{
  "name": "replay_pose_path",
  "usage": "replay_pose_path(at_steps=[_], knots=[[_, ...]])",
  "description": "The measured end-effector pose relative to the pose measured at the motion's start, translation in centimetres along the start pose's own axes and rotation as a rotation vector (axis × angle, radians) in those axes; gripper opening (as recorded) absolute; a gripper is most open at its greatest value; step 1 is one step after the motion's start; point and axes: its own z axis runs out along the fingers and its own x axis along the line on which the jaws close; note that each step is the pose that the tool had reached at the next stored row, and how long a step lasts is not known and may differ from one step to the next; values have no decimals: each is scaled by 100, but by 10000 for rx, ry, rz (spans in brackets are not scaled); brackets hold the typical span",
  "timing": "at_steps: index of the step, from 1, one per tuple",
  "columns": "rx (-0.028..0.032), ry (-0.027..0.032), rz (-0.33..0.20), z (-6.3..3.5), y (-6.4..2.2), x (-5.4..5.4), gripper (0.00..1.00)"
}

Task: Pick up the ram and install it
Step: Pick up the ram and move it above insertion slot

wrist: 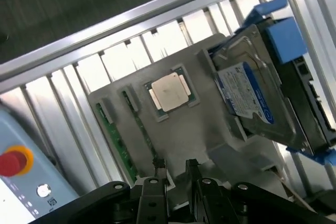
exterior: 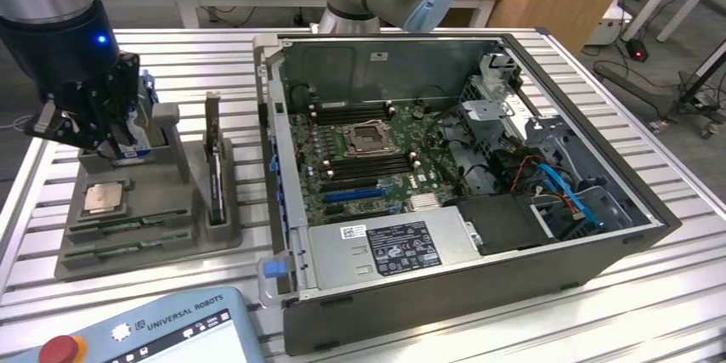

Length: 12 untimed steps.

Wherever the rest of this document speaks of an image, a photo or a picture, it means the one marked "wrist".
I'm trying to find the grey parts rack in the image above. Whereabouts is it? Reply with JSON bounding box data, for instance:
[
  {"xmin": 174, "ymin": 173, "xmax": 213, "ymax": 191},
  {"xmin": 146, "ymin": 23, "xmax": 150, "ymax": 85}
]
[{"xmin": 88, "ymin": 33, "xmax": 284, "ymax": 190}]

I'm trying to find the silver CPU chip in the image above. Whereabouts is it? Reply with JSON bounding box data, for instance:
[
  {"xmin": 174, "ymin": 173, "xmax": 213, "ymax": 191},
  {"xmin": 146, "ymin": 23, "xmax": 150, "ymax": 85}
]
[{"xmin": 144, "ymin": 68, "xmax": 199, "ymax": 114}]

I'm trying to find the hard disk in blue caddy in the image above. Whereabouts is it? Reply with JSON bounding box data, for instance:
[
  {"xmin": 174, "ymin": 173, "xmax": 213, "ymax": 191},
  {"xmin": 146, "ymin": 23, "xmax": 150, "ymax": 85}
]
[{"xmin": 208, "ymin": 0, "xmax": 336, "ymax": 166}]

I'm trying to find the grey blue teach pendant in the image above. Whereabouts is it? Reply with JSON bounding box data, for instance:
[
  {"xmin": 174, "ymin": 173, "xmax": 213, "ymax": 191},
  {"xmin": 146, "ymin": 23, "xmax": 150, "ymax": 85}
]
[{"xmin": 0, "ymin": 98, "xmax": 81, "ymax": 224}]

